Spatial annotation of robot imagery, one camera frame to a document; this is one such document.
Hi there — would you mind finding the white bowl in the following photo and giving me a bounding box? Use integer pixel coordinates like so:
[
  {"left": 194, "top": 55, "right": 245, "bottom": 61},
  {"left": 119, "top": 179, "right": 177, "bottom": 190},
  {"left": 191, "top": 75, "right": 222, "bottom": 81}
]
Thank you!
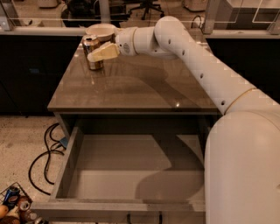
[{"left": 86, "top": 24, "right": 116, "bottom": 42}]

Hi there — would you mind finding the wire basket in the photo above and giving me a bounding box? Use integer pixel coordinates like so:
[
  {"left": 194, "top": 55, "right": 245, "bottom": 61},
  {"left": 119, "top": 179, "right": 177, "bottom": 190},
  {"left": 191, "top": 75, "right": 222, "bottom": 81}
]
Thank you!
[{"left": 0, "top": 182, "right": 50, "bottom": 224}]

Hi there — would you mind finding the black office chair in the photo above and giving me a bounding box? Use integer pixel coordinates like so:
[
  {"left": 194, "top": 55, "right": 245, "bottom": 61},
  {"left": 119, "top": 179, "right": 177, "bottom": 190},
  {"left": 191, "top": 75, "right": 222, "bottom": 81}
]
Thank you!
[{"left": 128, "top": 0, "right": 165, "bottom": 20}]

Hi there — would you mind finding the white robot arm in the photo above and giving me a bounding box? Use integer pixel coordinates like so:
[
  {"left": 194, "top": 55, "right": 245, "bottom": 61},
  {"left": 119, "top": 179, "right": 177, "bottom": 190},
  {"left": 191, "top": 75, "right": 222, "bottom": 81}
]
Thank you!
[{"left": 87, "top": 16, "right": 280, "bottom": 224}]

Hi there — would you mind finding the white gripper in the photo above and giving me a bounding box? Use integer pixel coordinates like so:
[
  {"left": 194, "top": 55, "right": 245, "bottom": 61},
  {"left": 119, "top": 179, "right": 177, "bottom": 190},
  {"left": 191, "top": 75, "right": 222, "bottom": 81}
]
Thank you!
[{"left": 87, "top": 27, "right": 137, "bottom": 62}]

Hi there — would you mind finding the black floor cable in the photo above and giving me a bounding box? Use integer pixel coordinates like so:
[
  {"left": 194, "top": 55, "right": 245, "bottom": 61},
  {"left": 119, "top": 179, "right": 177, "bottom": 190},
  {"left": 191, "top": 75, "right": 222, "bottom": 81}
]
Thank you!
[{"left": 28, "top": 122, "right": 67, "bottom": 196}]

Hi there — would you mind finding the black drawer handle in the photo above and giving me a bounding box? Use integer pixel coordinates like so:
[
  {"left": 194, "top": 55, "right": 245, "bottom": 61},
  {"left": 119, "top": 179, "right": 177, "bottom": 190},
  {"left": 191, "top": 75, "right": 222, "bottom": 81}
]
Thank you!
[{"left": 126, "top": 213, "right": 163, "bottom": 224}]

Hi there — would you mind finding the grey open top drawer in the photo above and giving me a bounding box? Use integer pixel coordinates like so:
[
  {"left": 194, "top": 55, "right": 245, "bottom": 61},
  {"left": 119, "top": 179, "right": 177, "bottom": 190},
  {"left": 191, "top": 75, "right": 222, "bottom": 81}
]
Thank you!
[{"left": 31, "top": 129, "right": 206, "bottom": 224}]

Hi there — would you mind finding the blue soda can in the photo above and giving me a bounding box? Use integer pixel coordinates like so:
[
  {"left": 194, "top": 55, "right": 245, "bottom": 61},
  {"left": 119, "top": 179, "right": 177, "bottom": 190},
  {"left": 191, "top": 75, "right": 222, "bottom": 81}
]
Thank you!
[{"left": 3, "top": 185, "right": 20, "bottom": 209}]

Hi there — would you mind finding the brown soda can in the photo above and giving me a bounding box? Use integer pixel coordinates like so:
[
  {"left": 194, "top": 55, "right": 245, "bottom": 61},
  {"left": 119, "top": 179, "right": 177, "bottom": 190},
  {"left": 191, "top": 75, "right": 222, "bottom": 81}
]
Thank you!
[{"left": 17, "top": 196, "right": 31, "bottom": 211}]

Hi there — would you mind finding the orange fruit in basket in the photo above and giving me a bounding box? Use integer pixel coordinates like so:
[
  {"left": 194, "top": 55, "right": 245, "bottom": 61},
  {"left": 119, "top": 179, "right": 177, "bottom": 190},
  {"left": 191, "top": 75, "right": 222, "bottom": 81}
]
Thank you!
[{"left": 0, "top": 205, "right": 9, "bottom": 219}]

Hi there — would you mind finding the orange soda can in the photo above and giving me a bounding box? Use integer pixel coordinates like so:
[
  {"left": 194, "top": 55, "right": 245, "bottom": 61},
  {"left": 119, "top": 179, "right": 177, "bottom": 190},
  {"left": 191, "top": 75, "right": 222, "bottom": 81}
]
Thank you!
[{"left": 81, "top": 35, "right": 103, "bottom": 70}]

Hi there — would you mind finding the grey cabinet with glossy top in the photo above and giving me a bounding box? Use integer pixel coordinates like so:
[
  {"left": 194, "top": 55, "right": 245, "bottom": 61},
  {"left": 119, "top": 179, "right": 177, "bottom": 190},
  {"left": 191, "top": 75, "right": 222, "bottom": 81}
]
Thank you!
[{"left": 48, "top": 45, "right": 218, "bottom": 136}]

